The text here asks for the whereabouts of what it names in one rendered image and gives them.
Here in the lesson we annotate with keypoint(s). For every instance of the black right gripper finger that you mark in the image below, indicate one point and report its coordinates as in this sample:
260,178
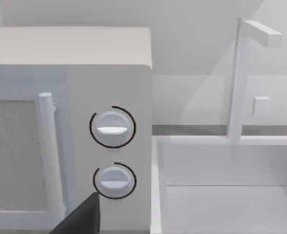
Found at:
85,217

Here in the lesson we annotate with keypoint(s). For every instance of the white microwave knob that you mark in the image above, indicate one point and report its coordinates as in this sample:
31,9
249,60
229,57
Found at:
114,181
112,126

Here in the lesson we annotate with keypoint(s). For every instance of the pale microwave oven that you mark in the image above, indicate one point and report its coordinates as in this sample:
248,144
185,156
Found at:
124,80

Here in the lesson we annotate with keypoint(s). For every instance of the white sink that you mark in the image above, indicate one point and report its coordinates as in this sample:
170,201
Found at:
226,195

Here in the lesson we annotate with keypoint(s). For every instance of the microwave door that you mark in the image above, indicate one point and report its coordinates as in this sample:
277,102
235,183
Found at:
16,83

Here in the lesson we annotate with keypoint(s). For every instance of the tall white tap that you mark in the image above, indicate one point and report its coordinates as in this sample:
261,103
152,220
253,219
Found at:
238,80

